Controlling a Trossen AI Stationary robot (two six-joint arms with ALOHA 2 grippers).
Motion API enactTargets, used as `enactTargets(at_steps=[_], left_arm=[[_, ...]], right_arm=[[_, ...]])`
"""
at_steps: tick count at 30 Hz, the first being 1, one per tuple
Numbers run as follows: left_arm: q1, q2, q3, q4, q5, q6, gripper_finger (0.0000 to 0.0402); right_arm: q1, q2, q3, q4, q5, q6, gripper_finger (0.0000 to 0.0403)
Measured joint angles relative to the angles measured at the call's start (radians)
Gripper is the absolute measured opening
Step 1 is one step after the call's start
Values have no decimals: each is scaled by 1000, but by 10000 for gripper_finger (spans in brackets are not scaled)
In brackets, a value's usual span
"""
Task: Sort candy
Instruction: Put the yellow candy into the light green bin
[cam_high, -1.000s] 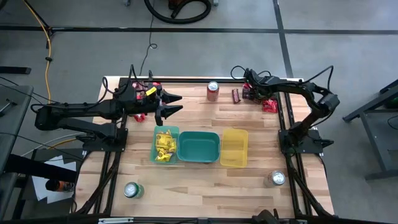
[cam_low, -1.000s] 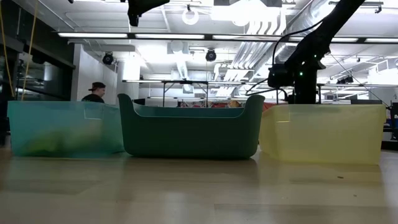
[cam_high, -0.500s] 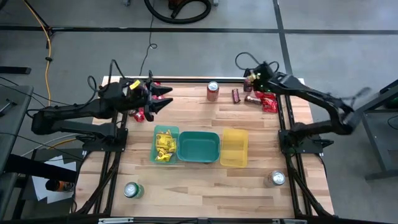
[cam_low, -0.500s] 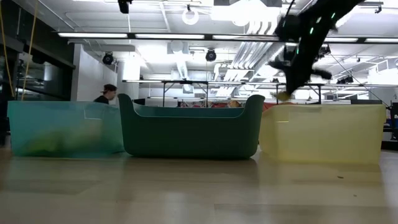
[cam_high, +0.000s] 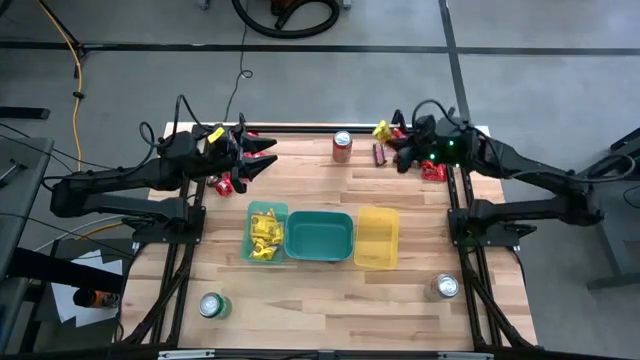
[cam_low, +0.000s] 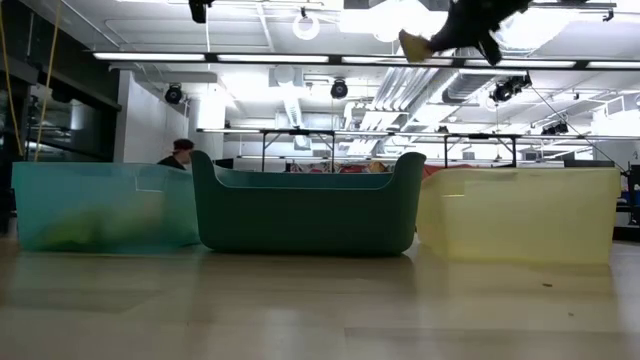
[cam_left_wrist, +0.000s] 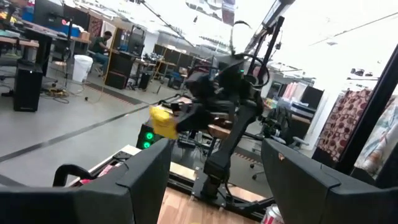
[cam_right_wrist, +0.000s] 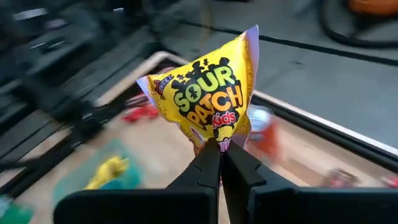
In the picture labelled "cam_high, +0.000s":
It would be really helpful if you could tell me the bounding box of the black metal beam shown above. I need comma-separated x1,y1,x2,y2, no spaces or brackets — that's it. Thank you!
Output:
7,245,126,295

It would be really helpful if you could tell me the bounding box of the red soda can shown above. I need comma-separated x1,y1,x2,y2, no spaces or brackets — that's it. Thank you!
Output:
332,130,354,164

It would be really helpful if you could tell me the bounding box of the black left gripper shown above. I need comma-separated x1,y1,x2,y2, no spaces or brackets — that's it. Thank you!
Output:
199,125,279,196

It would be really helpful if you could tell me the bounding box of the yellow cable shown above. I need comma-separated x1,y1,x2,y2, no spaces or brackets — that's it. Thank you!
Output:
35,0,125,241

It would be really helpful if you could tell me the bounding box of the black aluminium table frame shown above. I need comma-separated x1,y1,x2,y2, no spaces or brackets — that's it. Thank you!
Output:
117,109,540,360

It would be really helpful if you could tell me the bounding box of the translucent yellow plastic bin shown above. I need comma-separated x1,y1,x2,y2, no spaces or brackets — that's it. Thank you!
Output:
353,206,401,270

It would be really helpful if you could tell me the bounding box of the orange black vacuum cleaner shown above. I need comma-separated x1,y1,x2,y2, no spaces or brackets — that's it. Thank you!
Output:
269,0,307,17

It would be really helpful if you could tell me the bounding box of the dark green plastic bin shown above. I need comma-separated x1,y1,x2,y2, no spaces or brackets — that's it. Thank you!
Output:
283,210,355,263

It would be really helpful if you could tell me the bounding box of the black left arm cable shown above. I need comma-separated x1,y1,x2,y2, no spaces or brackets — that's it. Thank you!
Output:
138,93,214,169

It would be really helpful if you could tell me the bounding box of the thick black vacuum hose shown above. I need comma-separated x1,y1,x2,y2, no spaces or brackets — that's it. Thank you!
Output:
230,0,342,40

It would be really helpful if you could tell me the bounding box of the white paper sheet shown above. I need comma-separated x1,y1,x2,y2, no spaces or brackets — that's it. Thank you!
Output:
49,248,125,329

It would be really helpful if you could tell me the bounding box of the black hand tool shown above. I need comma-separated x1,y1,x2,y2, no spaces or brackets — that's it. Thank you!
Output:
0,158,29,189

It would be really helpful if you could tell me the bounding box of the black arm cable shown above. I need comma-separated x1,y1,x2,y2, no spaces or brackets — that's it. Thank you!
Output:
410,98,637,184
138,93,214,169

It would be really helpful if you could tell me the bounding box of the green soda can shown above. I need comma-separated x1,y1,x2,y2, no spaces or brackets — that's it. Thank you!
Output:
198,292,233,320

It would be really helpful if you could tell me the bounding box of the silver soda can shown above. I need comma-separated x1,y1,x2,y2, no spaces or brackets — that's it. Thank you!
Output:
424,273,460,303

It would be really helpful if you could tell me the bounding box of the translucent teal plastic bin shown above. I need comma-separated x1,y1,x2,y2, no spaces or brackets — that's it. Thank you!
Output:
240,200,290,265

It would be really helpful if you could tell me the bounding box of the black flat floor bar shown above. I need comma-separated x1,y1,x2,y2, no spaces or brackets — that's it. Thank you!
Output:
0,106,52,121

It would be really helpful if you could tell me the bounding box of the thin black floor cable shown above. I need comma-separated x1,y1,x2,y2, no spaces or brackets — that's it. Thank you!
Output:
222,0,255,124

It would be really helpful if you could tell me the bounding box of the orange black drink can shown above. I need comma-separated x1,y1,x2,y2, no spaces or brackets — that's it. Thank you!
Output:
72,288,122,310

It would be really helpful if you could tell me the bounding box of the grey side table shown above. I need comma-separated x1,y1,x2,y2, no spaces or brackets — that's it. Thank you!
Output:
0,135,55,351

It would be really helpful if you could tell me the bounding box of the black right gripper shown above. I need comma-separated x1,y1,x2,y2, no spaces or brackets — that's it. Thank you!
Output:
386,127,464,175

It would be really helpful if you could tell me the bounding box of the silver metal bracket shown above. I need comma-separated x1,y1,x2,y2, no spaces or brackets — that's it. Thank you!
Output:
157,349,217,360
437,351,495,360

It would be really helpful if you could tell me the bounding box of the dark side table frame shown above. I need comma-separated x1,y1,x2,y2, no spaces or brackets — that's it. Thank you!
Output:
569,127,640,292

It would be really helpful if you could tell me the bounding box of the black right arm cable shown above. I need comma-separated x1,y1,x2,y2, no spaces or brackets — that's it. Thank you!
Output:
410,98,637,184

